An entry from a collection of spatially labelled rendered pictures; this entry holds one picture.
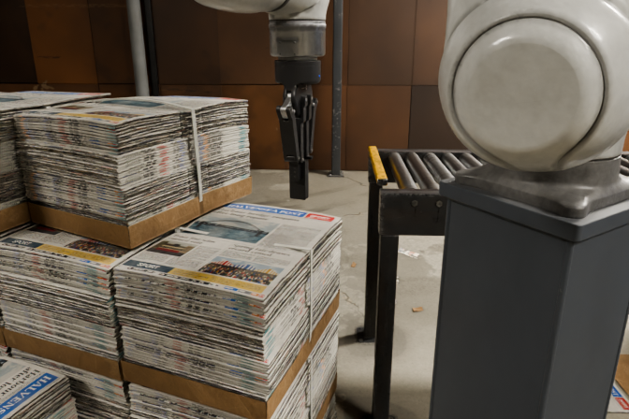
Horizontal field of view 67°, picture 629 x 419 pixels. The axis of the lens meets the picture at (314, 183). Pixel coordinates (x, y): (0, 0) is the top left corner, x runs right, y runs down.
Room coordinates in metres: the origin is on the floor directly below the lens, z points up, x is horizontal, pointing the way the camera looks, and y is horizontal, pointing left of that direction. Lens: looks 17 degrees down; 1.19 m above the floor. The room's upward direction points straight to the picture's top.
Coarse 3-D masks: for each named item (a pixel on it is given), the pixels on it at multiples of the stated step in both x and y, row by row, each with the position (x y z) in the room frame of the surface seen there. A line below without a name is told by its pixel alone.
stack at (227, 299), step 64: (0, 256) 0.80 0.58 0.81; (64, 256) 0.75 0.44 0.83; (128, 256) 0.76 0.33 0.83; (192, 256) 0.75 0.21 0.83; (256, 256) 0.75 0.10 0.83; (320, 256) 0.84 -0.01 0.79; (0, 320) 0.82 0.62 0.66; (64, 320) 0.76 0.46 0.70; (128, 320) 0.71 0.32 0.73; (192, 320) 0.66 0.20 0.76; (256, 320) 0.62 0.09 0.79; (128, 384) 0.73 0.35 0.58; (256, 384) 0.62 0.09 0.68; (320, 384) 0.85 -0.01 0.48
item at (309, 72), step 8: (280, 64) 0.76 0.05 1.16; (288, 64) 0.76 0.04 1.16; (296, 64) 0.75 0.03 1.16; (304, 64) 0.76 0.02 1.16; (312, 64) 0.76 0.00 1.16; (320, 64) 0.78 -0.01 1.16; (280, 72) 0.76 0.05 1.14; (288, 72) 0.76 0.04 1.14; (296, 72) 0.75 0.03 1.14; (304, 72) 0.76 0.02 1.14; (312, 72) 0.76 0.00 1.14; (320, 72) 0.78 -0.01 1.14; (280, 80) 0.77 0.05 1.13; (288, 80) 0.76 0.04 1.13; (296, 80) 0.75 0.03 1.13; (304, 80) 0.76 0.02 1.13; (312, 80) 0.76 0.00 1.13; (288, 88) 0.76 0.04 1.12; (296, 88) 0.76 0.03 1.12; (304, 88) 0.79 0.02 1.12; (296, 96) 0.75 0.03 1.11; (296, 104) 0.76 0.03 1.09; (296, 112) 0.76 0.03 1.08
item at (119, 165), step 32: (32, 128) 0.88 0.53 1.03; (64, 128) 0.84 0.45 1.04; (96, 128) 0.80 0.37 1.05; (128, 128) 0.80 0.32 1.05; (160, 128) 0.86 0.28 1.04; (32, 160) 0.88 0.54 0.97; (64, 160) 0.83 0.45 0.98; (96, 160) 0.80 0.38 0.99; (128, 160) 0.79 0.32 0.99; (160, 160) 0.85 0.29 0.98; (32, 192) 0.89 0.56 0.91; (64, 192) 0.84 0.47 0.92; (96, 192) 0.80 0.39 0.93; (128, 192) 0.78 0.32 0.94; (160, 192) 0.84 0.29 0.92; (128, 224) 0.78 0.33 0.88
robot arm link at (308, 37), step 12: (276, 24) 0.76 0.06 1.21; (288, 24) 0.75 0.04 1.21; (300, 24) 0.75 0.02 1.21; (312, 24) 0.75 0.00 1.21; (324, 24) 0.77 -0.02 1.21; (276, 36) 0.76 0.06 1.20; (288, 36) 0.75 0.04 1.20; (300, 36) 0.75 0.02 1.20; (312, 36) 0.75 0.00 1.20; (324, 36) 0.78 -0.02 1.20; (276, 48) 0.76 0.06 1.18; (288, 48) 0.75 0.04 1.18; (300, 48) 0.75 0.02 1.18; (312, 48) 0.75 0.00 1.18; (324, 48) 0.78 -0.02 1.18; (288, 60) 0.76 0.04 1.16; (300, 60) 0.76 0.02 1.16; (312, 60) 0.77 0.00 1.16
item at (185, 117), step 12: (144, 108) 0.95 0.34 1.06; (156, 108) 0.95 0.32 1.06; (168, 108) 0.95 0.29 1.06; (180, 108) 0.96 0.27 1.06; (180, 120) 0.91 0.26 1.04; (192, 132) 0.94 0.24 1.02; (192, 144) 0.93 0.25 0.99; (192, 156) 0.93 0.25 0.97; (204, 156) 0.96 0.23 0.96; (192, 168) 0.92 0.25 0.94; (204, 168) 0.95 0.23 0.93; (192, 180) 0.92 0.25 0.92; (204, 180) 0.95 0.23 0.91; (192, 192) 0.92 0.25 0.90; (204, 192) 0.95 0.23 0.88
